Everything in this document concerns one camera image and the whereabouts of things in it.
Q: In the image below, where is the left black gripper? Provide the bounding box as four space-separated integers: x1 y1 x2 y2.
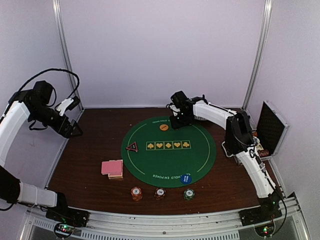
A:
28 103 83 138

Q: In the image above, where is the orange big blind button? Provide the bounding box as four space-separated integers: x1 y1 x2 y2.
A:
159 124 169 131

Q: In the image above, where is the black red triangular dealer button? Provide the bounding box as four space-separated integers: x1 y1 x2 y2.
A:
125 141 139 153

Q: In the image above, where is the blue small blind button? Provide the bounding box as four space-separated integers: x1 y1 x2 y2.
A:
180 174 192 185

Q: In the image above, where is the green poker chip stack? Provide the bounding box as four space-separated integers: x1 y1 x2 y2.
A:
183 188 195 201

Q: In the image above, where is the orange poker chip stack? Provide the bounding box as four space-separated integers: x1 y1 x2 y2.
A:
130 186 143 201

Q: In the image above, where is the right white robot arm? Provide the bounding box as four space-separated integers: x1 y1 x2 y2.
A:
168 91 283 221

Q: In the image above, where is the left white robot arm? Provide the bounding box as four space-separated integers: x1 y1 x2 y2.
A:
0 80 83 222

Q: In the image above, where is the round green poker mat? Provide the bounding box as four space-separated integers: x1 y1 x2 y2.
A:
121 116 217 188

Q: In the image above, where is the red backed card deck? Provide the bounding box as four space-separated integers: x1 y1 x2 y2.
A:
101 159 123 176

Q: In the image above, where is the dark red poker chip stack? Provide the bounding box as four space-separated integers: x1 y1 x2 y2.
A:
154 187 166 200

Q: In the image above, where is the aluminium poker chip case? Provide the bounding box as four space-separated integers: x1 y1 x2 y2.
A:
221 100 291 166

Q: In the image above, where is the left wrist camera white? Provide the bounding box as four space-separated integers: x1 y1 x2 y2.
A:
55 96 80 116

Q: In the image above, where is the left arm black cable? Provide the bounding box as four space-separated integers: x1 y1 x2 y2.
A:
12 67 81 101

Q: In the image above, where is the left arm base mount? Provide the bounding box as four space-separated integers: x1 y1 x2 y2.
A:
45 208 90 228

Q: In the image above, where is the front aluminium rail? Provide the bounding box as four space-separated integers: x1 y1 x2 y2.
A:
19 194 312 240

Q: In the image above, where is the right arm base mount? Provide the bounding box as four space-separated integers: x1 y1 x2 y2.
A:
239 206 283 226

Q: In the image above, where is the left aluminium frame post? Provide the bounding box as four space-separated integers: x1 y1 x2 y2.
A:
52 0 84 113

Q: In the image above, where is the aluminium frame post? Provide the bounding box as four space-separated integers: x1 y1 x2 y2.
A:
52 0 84 113
242 0 273 110

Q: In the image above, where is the right aluminium frame post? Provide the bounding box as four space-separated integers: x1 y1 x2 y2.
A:
242 0 273 110

